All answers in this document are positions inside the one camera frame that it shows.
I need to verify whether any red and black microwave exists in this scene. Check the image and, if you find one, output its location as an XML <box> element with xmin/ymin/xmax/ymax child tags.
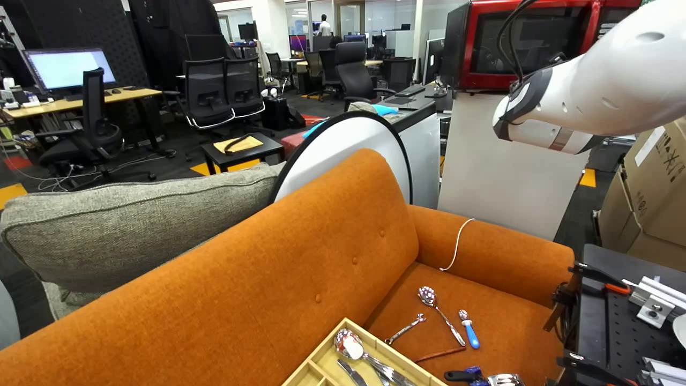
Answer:
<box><xmin>442</xmin><ymin>0</ymin><xmax>644</xmax><ymax>93</ymax></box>

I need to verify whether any teal flat item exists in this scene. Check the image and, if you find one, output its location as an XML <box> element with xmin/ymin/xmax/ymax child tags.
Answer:
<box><xmin>368</xmin><ymin>104</ymin><xmax>401</xmax><ymax>121</ymax></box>

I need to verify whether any orange fabric sofa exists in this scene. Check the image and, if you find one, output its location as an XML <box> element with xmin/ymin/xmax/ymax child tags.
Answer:
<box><xmin>0</xmin><ymin>148</ymin><xmax>576</xmax><ymax>386</ymax></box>

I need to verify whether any black low table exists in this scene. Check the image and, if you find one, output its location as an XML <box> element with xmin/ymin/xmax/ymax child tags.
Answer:
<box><xmin>198</xmin><ymin>132</ymin><xmax>284</xmax><ymax>177</ymax></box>

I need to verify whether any yellow folder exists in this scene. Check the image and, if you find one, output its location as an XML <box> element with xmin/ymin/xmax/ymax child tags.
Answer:
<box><xmin>211</xmin><ymin>136</ymin><xmax>265</xmax><ymax>156</ymax></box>

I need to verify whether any metal spoon with patterned head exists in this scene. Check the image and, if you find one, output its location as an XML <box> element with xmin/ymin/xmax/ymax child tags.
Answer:
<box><xmin>415</xmin><ymin>285</ymin><xmax>469</xmax><ymax>350</ymax></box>

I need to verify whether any black mesh office chair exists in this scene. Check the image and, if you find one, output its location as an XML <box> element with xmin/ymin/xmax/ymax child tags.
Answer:
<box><xmin>223</xmin><ymin>57</ymin><xmax>267</xmax><ymax>121</ymax></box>
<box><xmin>180</xmin><ymin>57</ymin><xmax>236</xmax><ymax>133</ymax></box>

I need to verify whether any silver spoon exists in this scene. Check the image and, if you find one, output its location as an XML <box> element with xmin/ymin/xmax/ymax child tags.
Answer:
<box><xmin>331</xmin><ymin>328</ymin><xmax>403</xmax><ymax>386</ymax></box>

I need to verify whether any white cabinet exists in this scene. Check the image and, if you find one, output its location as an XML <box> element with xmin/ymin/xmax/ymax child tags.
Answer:
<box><xmin>434</xmin><ymin>88</ymin><xmax>596</xmax><ymax>242</ymax></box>

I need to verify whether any wooden cutlery tray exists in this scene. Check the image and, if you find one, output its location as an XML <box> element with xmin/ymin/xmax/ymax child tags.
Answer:
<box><xmin>281</xmin><ymin>318</ymin><xmax>448</xmax><ymax>386</ymax></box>

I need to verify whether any thin brown stick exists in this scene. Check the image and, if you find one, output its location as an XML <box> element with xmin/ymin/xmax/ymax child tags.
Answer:
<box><xmin>413</xmin><ymin>343</ymin><xmax>466</xmax><ymax>365</ymax></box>

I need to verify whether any dark blue utensil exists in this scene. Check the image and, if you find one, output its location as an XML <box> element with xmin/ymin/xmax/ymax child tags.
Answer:
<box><xmin>442</xmin><ymin>366</ymin><xmax>488</xmax><ymax>386</ymax></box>

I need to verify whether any grey fabric cushion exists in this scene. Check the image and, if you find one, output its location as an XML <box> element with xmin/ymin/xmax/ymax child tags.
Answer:
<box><xmin>0</xmin><ymin>162</ymin><xmax>284</xmax><ymax>297</ymax></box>

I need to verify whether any shiny silver utensil head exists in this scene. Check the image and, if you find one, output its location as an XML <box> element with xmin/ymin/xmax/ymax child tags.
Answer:
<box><xmin>488</xmin><ymin>372</ymin><xmax>524</xmax><ymax>386</ymax></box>

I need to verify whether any black tall-backed chair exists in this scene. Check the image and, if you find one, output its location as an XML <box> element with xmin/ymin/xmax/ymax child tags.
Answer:
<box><xmin>38</xmin><ymin>66</ymin><xmax>124</xmax><ymax>177</ymax></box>

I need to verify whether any wooden office desk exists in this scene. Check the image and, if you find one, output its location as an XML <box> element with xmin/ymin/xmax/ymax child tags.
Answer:
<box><xmin>1</xmin><ymin>87</ymin><xmax>165</xmax><ymax>121</ymax></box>

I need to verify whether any large lit computer monitor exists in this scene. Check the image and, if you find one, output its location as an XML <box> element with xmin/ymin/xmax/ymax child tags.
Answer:
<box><xmin>20</xmin><ymin>47</ymin><xmax>119</xmax><ymax>96</ymax></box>

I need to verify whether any black perforated mounting stand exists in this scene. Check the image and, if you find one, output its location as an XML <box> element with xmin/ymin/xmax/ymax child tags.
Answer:
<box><xmin>544</xmin><ymin>242</ymin><xmax>686</xmax><ymax>386</ymax></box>

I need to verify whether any brown cardboard box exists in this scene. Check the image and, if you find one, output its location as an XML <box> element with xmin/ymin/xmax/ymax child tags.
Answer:
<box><xmin>597</xmin><ymin>117</ymin><xmax>686</xmax><ymax>274</ymax></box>

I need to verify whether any thin white cable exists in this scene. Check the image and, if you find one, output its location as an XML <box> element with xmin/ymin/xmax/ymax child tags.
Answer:
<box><xmin>436</xmin><ymin>216</ymin><xmax>476</xmax><ymax>274</ymax></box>

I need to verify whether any blue handled utensil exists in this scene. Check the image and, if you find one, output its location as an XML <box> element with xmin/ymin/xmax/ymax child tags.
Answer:
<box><xmin>456</xmin><ymin>306</ymin><xmax>484</xmax><ymax>351</ymax></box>

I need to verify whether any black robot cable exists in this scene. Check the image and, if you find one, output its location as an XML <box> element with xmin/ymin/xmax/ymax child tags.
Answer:
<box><xmin>495</xmin><ymin>0</ymin><xmax>540</xmax><ymax>81</ymax></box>

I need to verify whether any red handled clamp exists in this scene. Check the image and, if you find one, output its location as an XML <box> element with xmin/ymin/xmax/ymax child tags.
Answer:
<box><xmin>569</xmin><ymin>261</ymin><xmax>634</xmax><ymax>301</ymax></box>

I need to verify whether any silver metal bracket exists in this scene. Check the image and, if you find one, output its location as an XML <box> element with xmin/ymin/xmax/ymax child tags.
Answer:
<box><xmin>619</xmin><ymin>274</ymin><xmax>686</xmax><ymax>330</ymax></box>

